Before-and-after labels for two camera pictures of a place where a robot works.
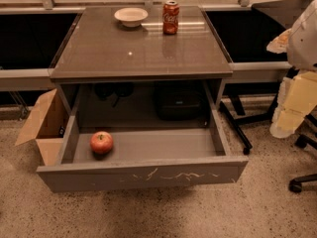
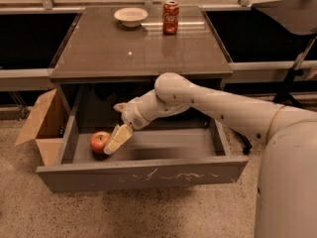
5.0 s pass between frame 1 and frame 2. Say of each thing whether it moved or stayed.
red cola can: stayed
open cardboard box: stayed
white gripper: moved
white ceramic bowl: stayed
